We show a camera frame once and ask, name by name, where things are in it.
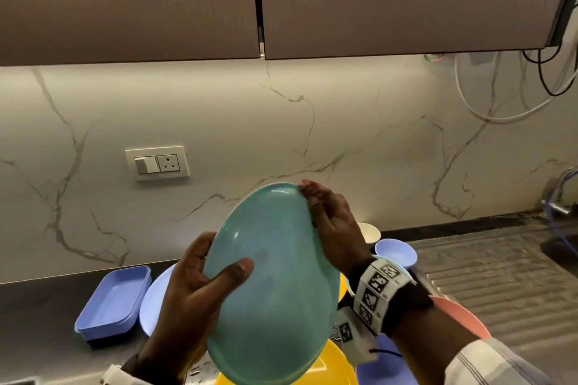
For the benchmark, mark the yellow plate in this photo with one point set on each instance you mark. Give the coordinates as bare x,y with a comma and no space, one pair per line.
343,285
329,366

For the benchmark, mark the pink bowl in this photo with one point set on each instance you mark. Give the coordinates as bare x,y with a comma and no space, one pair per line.
460,314

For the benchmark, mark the small cream bowl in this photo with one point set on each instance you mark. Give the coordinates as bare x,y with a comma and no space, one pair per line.
370,232

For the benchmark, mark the person's left hand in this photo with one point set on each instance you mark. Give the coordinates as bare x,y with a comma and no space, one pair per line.
189,308

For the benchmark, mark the steel faucet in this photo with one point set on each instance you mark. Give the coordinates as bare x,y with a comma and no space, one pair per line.
557,206

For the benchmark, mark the white wall switch socket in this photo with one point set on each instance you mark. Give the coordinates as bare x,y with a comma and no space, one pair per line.
169,163

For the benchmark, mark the large blue bowl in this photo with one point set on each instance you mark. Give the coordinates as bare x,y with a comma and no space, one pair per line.
384,371

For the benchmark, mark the striped shirt sleeve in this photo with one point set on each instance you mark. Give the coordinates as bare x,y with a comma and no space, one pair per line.
492,366

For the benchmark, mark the steel sink with drainboard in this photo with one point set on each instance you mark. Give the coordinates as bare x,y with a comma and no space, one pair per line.
496,272

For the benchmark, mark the teal plate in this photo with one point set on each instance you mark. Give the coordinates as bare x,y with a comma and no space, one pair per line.
275,290

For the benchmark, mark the blue rectangular tray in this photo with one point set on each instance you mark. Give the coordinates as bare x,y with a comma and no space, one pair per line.
113,303

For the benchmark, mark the wrist marker band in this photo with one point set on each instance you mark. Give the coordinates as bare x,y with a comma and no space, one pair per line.
375,290
117,378

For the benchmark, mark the right wrist marker band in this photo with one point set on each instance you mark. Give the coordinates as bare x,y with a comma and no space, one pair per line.
375,290

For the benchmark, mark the person's right forearm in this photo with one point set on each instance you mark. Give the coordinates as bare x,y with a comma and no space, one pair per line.
429,344

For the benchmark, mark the left wrist marker band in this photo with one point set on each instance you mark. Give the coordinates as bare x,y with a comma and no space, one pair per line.
117,378

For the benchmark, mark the small blue bowl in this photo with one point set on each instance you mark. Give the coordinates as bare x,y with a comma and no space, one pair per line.
397,251

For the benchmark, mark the light blue plate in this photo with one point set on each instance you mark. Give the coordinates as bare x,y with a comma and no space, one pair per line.
153,303

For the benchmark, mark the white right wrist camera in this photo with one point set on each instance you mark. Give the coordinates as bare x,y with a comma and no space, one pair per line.
352,335

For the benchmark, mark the person's right hand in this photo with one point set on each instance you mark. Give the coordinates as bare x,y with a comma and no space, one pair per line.
338,236

